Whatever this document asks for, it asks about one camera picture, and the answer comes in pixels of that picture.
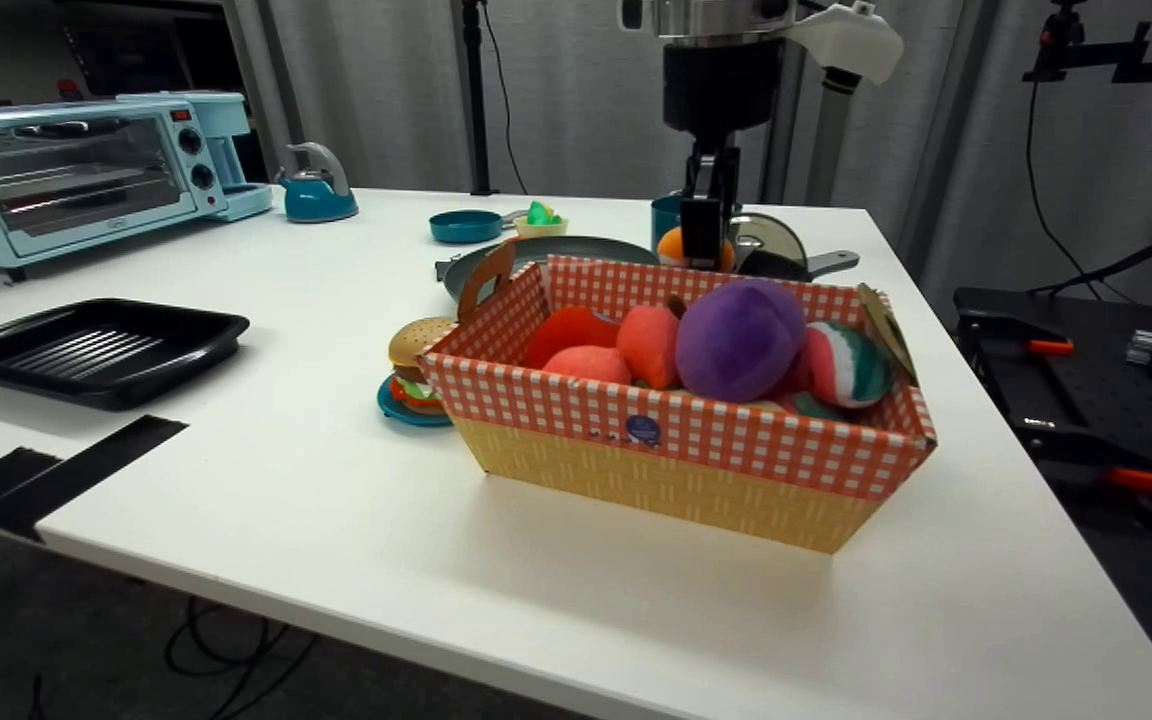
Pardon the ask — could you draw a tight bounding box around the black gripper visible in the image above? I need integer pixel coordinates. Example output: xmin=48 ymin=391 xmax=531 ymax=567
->
xmin=682 ymin=134 xmax=741 ymax=269

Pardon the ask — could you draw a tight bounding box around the orange ball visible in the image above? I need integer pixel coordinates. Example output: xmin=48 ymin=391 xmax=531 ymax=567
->
xmin=656 ymin=224 xmax=741 ymax=273

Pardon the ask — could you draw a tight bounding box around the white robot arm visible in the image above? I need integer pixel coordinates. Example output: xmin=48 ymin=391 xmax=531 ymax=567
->
xmin=622 ymin=0 xmax=797 ymax=269

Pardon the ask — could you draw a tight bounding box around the red checkered cardboard box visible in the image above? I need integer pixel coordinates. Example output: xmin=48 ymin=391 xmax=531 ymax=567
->
xmin=426 ymin=256 xmax=935 ymax=554

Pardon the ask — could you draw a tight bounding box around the teal cooking pot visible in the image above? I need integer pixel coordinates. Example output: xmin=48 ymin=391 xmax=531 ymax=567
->
xmin=652 ymin=194 xmax=685 ymax=250

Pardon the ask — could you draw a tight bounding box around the small black lidded pot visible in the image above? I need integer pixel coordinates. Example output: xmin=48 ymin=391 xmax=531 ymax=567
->
xmin=732 ymin=213 xmax=859 ymax=281

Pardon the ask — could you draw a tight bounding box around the purple plush ball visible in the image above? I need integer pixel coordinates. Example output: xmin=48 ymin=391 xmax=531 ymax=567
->
xmin=675 ymin=281 xmax=806 ymax=399

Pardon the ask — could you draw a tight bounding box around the red plush toy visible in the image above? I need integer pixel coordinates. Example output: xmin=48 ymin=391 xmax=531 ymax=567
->
xmin=521 ymin=303 xmax=682 ymax=389

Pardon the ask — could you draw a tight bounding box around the teal striped plush toy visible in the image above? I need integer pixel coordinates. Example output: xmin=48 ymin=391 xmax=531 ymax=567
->
xmin=793 ymin=322 xmax=894 ymax=408

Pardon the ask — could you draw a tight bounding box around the teal frying pan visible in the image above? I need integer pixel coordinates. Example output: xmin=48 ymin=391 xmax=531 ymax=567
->
xmin=427 ymin=207 xmax=510 ymax=245

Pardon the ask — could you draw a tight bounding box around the grey round pan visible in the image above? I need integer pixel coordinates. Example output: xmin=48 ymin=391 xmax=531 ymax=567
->
xmin=435 ymin=238 xmax=656 ymax=302

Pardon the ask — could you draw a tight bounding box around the toy burger on plate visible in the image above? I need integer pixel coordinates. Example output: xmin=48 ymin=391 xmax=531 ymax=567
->
xmin=376 ymin=315 xmax=453 ymax=430

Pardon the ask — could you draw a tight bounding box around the black baking tray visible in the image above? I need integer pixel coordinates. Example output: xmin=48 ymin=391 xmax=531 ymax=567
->
xmin=0 ymin=302 xmax=248 ymax=408

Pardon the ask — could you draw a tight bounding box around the light blue toaster oven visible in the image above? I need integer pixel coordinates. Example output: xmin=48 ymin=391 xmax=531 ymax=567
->
xmin=0 ymin=91 xmax=272 ymax=273

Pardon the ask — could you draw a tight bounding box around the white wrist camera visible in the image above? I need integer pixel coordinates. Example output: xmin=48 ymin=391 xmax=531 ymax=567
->
xmin=793 ymin=0 xmax=903 ymax=84

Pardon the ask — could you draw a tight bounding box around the orange handled clamp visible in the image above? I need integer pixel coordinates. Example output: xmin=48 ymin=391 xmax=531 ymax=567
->
xmin=1015 ymin=417 xmax=1152 ymax=495

